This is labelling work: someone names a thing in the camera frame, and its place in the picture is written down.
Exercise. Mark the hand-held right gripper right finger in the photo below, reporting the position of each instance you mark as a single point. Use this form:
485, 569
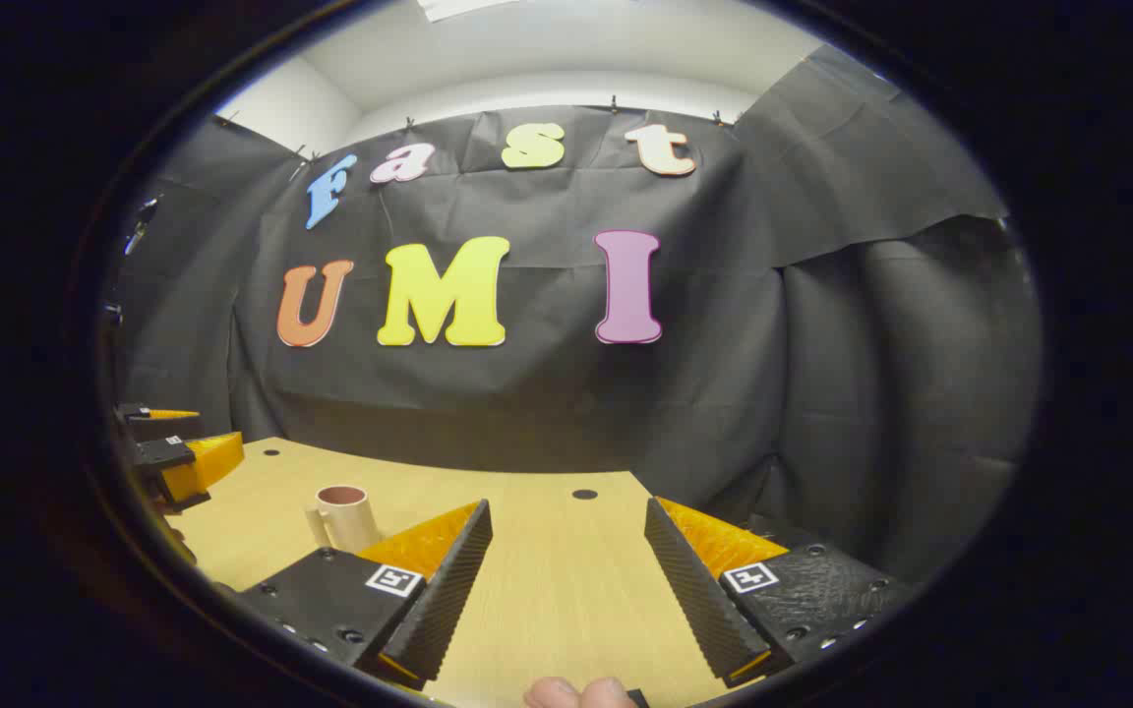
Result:
694, 590

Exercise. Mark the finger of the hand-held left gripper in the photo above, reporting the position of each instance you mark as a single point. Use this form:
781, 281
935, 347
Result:
158, 425
165, 454

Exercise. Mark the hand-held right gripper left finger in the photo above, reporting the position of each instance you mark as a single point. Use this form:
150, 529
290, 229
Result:
453, 590

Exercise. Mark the wooden desktop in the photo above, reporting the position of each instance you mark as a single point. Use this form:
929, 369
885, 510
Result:
566, 590

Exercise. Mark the black backdrop cloth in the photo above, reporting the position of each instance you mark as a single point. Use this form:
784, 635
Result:
724, 393

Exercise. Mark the white ceiling light panel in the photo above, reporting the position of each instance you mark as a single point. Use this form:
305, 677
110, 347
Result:
458, 6

